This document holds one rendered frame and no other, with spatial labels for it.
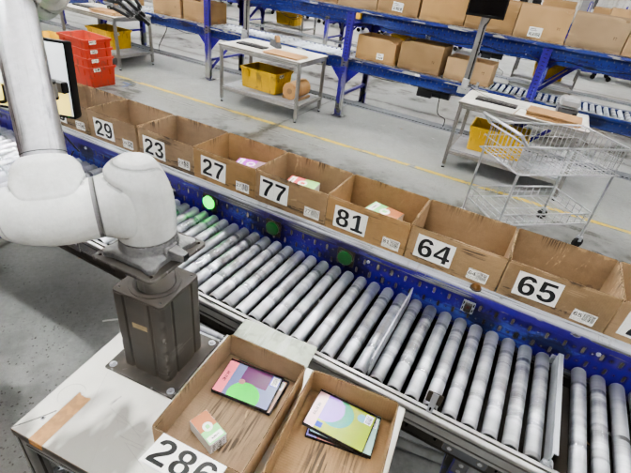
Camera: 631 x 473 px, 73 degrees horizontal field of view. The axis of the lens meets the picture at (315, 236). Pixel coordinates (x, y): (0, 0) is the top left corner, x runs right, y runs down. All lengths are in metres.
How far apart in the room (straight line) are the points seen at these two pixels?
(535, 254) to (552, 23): 4.29
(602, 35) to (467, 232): 4.29
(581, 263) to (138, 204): 1.73
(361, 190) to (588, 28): 4.35
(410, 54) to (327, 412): 5.28
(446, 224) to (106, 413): 1.55
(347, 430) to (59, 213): 0.95
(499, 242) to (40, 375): 2.34
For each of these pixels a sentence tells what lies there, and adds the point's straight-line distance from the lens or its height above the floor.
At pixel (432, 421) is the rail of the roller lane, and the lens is 1.55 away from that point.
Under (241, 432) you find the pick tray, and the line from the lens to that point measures 1.39.
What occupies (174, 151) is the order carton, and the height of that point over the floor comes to 0.98.
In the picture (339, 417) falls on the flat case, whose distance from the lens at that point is 1.39.
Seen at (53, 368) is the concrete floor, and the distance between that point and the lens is 2.69.
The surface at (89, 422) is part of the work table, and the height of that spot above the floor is 0.75.
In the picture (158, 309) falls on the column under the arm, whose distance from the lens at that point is 1.28.
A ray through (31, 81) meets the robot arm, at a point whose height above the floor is 1.62.
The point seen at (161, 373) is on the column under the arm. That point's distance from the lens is 1.49.
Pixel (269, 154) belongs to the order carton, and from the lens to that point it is 2.39.
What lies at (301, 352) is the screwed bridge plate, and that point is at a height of 0.75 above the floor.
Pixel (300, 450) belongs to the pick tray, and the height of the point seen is 0.76.
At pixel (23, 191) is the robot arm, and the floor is 1.43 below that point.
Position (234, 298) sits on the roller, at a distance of 1.78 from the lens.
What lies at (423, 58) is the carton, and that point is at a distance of 6.10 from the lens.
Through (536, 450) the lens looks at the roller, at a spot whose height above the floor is 0.75.
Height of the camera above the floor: 1.94
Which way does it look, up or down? 33 degrees down
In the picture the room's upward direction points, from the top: 8 degrees clockwise
